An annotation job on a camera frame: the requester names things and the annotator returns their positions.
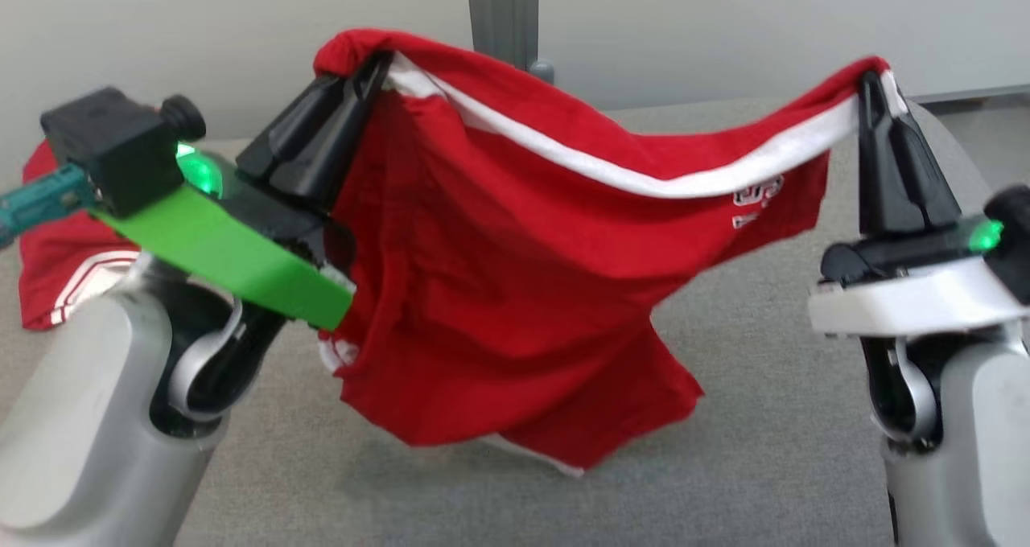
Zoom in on red t-shirt with white sleeves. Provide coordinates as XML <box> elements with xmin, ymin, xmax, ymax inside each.
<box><xmin>18</xmin><ymin>141</ymin><xmax>162</xmax><ymax>332</ymax></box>

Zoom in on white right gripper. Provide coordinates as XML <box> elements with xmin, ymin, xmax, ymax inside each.
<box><xmin>807</xmin><ymin>71</ymin><xmax>1030</xmax><ymax>339</ymax></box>

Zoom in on red shorts with white band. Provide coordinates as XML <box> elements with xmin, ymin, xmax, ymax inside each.
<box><xmin>312</xmin><ymin>28</ymin><xmax>910</xmax><ymax>477</ymax></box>

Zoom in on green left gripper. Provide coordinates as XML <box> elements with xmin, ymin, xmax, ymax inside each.
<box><xmin>93</xmin><ymin>51</ymin><xmax>395</xmax><ymax>331</ymax></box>

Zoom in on teal left camera connector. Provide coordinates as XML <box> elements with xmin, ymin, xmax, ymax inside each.
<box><xmin>0</xmin><ymin>165</ymin><xmax>99</xmax><ymax>248</ymax></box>

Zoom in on grey metal partition post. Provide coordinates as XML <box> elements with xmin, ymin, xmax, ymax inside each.
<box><xmin>465</xmin><ymin>0</ymin><xmax>556</xmax><ymax>85</ymax></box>

